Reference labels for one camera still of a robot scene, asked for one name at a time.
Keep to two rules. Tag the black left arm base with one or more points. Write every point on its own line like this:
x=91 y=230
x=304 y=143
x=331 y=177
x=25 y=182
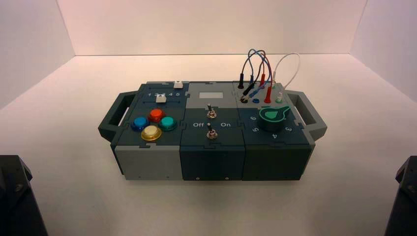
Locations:
x=16 y=202

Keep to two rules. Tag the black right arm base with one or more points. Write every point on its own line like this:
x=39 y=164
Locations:
x=405 y=202

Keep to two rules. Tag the green push button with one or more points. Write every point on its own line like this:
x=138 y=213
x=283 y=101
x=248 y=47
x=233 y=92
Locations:
x=167 y=123

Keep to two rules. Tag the red push button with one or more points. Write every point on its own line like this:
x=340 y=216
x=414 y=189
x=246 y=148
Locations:
x=156 y=114

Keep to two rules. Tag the yellow push button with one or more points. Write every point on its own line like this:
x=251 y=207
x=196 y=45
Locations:
x=151 y=133

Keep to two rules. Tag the blue push button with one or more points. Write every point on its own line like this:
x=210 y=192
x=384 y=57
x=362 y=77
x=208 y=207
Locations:
x=139 y=123

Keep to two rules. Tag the light grey display panel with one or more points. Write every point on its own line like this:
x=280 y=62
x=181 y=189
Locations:
x=210 y=95

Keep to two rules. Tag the dark grey modular task box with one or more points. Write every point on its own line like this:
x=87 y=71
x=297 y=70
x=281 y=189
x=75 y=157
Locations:
x=211 y=159

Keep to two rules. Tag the white slider knob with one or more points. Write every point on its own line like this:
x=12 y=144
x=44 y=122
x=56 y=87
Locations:
x=178 y=84
x=161 y=98

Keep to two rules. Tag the blue jack socket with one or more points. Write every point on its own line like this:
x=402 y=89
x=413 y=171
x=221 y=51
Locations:
x=255 y=101

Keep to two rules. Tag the green rotary knob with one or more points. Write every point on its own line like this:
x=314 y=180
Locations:
x=272 y=120

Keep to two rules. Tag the green jack socket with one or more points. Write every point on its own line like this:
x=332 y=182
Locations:
x=278 y=101

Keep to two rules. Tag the metal toggle switch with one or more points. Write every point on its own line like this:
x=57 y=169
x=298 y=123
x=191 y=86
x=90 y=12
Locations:
x=210 y=112
x=212 y=133

